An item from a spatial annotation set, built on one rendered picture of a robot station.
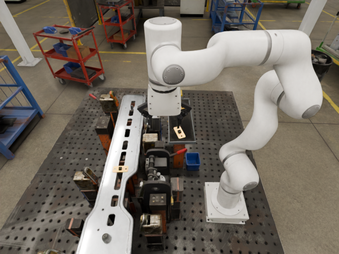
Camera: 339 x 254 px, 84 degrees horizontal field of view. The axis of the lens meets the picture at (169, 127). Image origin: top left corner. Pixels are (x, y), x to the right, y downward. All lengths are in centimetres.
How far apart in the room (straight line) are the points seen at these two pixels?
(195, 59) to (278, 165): 230
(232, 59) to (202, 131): 120
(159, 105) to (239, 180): 50
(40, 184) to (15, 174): 121
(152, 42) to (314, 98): 48
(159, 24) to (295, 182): 233
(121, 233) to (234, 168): 56
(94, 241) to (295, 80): 94
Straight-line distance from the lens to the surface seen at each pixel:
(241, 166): 88
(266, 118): 77
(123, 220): 96
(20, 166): 286
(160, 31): 43
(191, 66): 40
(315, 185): 266
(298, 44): 62
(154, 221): 86
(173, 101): 54
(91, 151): 162
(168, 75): 39
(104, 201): 102
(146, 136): 110
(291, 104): 66
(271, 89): 73
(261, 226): 135
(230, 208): 122
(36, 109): 326
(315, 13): 433
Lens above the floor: 189
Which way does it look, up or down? 45 degrees down
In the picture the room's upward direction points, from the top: straight up
